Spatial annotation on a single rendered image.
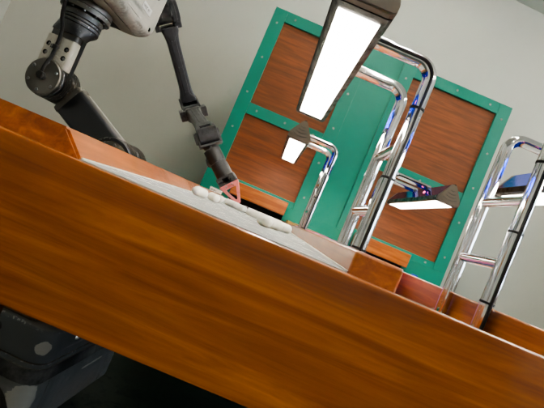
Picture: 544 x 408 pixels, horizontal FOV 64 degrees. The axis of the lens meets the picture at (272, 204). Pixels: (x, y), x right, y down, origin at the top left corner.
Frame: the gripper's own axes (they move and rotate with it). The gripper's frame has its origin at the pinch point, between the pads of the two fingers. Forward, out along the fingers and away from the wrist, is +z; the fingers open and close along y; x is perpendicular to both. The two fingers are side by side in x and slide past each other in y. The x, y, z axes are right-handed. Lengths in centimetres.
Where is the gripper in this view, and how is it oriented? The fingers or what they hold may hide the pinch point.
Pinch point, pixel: (237, 201)
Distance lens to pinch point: 147.7
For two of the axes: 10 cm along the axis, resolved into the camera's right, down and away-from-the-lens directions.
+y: -0.3, 0.2, 10.0
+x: -8.9, 4.5, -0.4
